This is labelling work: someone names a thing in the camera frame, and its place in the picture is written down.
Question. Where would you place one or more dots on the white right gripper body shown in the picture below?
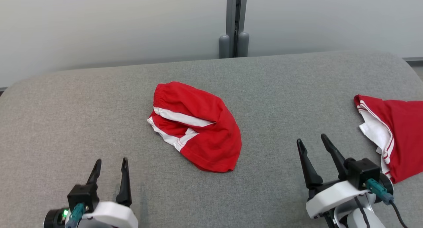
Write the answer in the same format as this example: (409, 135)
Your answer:
(333, 196)

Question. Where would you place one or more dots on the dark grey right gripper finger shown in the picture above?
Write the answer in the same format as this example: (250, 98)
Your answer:
(335, 157)
(307, 165)

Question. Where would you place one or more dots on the grey partition post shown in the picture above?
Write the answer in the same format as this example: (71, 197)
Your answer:
(234, 23)

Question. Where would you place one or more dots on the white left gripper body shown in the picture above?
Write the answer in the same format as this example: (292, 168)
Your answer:
(112, 216)

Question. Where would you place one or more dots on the red shorts with white stripes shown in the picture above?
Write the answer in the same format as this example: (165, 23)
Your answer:
(205, 135)

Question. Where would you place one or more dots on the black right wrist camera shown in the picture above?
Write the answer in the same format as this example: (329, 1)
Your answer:
(363, 171)

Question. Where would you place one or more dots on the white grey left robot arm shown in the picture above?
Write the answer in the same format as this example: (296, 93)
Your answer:
(74, 225)

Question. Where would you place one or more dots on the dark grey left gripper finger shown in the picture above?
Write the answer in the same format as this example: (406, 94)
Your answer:
(124, 185)
(95, 171)

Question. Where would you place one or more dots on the red jersey with white sleeves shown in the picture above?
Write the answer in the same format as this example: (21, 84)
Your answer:
(403, 135)

